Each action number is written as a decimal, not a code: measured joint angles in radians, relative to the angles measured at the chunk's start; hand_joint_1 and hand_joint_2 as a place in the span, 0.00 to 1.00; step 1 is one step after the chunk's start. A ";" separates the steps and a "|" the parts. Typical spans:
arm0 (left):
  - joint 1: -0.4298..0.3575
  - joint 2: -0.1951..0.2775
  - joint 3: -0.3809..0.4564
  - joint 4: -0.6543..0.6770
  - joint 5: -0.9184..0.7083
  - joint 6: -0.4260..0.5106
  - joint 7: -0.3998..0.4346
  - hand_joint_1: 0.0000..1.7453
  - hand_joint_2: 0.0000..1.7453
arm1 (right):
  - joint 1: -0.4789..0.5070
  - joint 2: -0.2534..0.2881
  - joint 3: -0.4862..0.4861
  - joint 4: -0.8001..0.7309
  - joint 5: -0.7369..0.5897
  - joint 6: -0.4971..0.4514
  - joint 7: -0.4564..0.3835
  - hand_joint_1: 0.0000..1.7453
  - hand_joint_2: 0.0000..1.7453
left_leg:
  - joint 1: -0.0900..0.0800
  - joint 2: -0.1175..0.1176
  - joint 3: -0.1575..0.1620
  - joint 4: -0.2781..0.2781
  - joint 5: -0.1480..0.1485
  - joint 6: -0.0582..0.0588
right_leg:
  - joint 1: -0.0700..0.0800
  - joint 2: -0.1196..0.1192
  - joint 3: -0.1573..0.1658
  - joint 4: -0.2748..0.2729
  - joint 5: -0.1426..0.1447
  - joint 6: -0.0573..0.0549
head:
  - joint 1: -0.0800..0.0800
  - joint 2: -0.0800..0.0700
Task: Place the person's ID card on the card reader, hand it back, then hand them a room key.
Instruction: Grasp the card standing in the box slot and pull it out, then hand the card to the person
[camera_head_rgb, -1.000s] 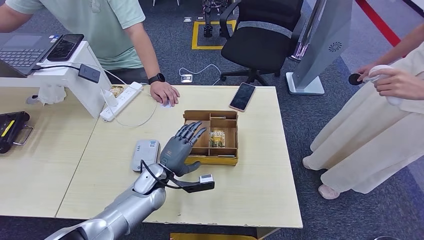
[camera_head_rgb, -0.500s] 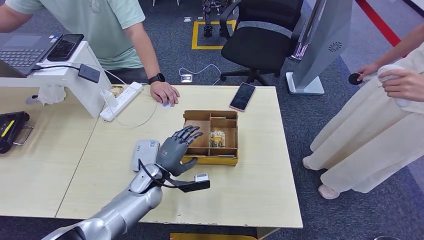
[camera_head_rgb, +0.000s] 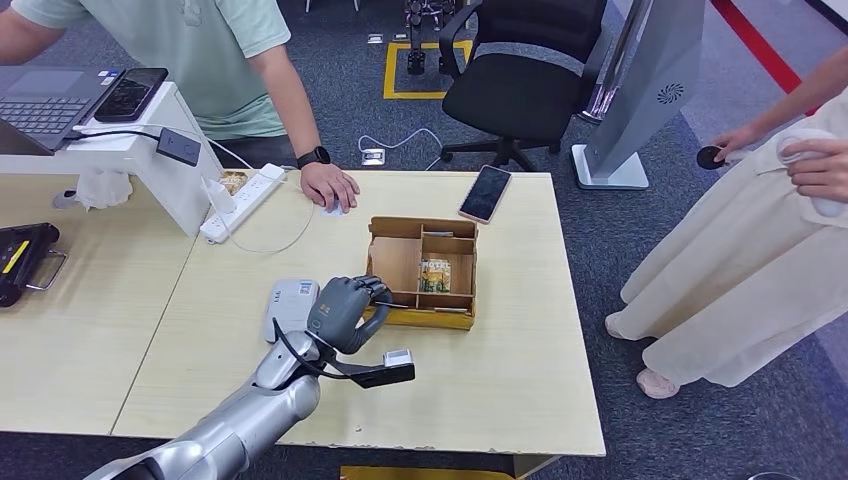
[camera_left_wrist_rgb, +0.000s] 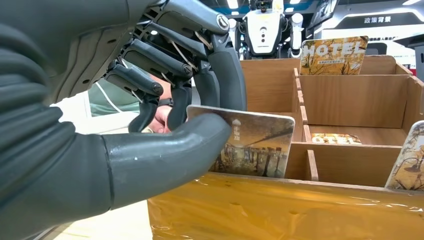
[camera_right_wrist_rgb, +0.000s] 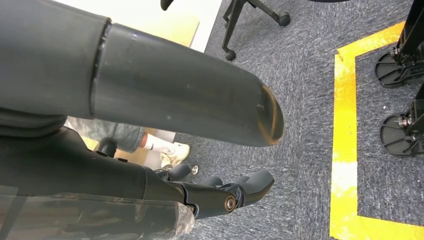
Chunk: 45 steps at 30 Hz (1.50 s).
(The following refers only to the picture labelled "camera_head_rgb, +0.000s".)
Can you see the person's left hand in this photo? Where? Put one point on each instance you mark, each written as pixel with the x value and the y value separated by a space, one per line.
pixel 331 187
pixel 821 169

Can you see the dark grey laptop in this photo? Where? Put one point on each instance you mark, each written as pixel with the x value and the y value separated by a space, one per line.
pixel 43 102

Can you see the white charger plug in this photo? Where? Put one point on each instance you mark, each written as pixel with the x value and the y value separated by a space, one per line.
pixel 216 195

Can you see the smartphone with pink case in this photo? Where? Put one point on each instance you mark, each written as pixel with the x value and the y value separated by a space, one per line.
pixel 484 194

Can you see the black payment terminal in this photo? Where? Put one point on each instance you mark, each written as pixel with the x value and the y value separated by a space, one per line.
pixel 25 253

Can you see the beige shoe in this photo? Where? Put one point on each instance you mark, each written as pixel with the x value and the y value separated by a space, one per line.
pixel 656 385
pixel 617 328

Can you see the standing humanoid robot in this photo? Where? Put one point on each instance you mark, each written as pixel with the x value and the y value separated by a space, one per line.
pixel 416 61

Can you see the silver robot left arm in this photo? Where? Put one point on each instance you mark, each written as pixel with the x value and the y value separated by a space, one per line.
pixel 245 411

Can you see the black adapter box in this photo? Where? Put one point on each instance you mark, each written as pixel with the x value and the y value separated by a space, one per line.
pixel 177 146

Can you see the person's right hand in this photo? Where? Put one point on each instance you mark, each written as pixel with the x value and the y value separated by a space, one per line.
pixel 735 139

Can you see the steel floor socket box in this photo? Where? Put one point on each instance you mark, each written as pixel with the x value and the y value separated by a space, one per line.
pixel 372 157

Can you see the black round disc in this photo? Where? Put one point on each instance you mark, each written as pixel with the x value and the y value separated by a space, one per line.
pixel 709 158

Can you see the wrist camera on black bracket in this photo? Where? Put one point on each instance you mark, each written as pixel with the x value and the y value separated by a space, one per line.
pixel 397 361

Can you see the white photo ID card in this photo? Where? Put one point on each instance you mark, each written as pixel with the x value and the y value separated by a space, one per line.
pixel 333 210

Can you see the person's right forearm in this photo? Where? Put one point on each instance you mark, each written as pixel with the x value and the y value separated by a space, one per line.
pixel 802 96
pixel 14 40

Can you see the white power strip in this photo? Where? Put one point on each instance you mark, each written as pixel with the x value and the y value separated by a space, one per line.
pixel 246 199

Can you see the grey kiosk display stand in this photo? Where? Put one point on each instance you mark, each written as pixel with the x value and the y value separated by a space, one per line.
pixel 646 77

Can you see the yellow floor tape square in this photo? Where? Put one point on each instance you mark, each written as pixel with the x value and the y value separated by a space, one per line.
pixel 389 70

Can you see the black smartphone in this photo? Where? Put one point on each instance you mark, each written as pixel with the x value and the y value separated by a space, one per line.
pixel 130 95

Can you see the crumpled white plastic bag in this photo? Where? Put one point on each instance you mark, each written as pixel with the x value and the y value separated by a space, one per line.
pixel 102 189

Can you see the gold snack packet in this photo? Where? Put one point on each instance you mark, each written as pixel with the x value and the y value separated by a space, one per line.
pixel 232 183

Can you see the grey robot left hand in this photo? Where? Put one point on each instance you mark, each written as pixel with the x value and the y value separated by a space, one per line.
pixel 344 311

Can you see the person's left forearm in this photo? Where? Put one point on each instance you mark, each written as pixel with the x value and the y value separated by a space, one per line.
pixel 288 99

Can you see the dark room key card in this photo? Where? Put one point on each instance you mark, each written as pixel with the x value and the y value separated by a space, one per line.
pixel 394 305

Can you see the white desk riser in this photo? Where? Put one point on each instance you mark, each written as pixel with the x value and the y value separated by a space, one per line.
pixel 129 156

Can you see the black office chair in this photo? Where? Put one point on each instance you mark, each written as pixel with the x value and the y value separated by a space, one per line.
pixel 514 97

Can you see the white handheld controller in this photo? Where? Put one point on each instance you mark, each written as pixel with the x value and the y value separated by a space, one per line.
pixel 792 142

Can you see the brown cardboard organizer box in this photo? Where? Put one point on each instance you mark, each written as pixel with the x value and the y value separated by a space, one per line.
pixel 397 262

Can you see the person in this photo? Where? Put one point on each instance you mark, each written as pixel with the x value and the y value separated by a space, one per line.
pixel 735 265
pixel 199 66

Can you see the black wristwatch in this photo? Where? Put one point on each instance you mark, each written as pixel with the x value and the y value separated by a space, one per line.
pixel 313 158

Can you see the hotel room key card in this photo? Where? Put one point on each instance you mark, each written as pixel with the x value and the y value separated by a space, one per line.
pixel 435 276

